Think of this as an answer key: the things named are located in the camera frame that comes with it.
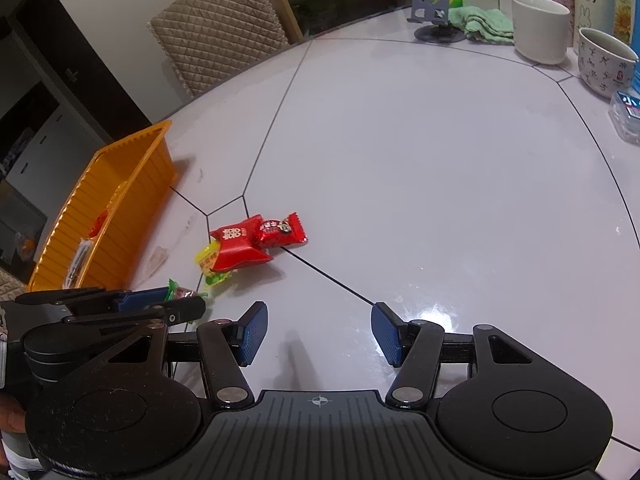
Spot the yellow candy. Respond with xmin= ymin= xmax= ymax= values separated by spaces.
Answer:
xmin=195 ymin=241 xmax=237 ymax=287

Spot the white bottle with rabbit print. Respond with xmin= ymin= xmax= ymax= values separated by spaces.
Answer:
xmin=572 ymin=0 xmax=616 ymax=57

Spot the clear black-striped packet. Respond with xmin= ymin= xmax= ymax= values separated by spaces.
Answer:
xmin=62 ymin=238 xmax=94 ymax=289

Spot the white mug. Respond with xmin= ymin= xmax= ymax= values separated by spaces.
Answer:
xmin=510 ymin=0 xmax=572 ymax=65

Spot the white cabinet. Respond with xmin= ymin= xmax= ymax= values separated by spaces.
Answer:
xmin=0 ymin=102 xmax=68 ymax=188

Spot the person's left hand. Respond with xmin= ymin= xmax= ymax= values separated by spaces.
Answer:
xmin=0 ymin=394 xmax=28 ymax=433

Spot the green towel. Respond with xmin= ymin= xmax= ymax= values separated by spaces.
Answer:
xmin=447 ymin=6 xmax=516 ymax=46

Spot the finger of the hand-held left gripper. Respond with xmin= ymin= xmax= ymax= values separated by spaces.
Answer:
xmin=15 ymin=286 xmax=172 ymax=312
xmin=62 ymin=296 xmax=208 ymax=333

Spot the grey phone stand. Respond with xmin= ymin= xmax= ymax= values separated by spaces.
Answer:
xmin=406 ymin=0 xmax=467 ymax=44

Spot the clear plastic box blue label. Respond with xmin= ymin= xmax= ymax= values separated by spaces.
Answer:
xmin=608 ymin=90 xmax=640 ymax=143

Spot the chair with quilted beige cover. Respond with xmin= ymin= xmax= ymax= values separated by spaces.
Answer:
xmin=0 ymin=267 xmax=28 ymax=297
xmin=147 ymin=0 xmax=292 ymax=99

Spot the person's left forearm striped sleeve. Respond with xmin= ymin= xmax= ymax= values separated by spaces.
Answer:
xmin=0 ymin=432 xmax=43 ymax=478

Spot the yellow flower print packet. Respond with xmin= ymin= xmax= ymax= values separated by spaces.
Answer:
xmin=612 ymin=0 xmax=639 ymax=52

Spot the orange plastic tray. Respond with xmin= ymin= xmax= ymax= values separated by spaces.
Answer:
xmin=27 ymin=120 xmax=179 ymax=292

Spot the red pillow-shaped packet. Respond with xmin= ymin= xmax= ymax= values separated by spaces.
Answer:
xmin=209 ymin=214 xmax=275 ymax=274

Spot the dark door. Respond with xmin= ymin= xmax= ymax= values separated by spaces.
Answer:
xmin=7 ymin=0 xmax=152 ymax=142

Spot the red candy with twisted ends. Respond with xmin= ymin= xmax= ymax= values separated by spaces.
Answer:
xmin=257 ymin=212 xmax=310 ymax=250

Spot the glass fish tank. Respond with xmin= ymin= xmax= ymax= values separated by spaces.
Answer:
xmin=0 ymin=180 xmax=49 ymax=273

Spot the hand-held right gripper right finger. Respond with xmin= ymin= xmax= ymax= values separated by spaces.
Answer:
xmin=371 ymin=302 xmax=551 ymax=409

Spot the patterned white cup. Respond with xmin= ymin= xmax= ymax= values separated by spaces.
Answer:
xmin=577 ymin=27 xmax=640 ymax=99

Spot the green candy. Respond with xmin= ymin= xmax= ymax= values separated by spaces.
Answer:
xmin=166 ymin=278 xmax=209 ymax=307

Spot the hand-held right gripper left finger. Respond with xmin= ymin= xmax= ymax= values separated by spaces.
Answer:
xmin=60 ymin=301 xmax=269 ymax=409

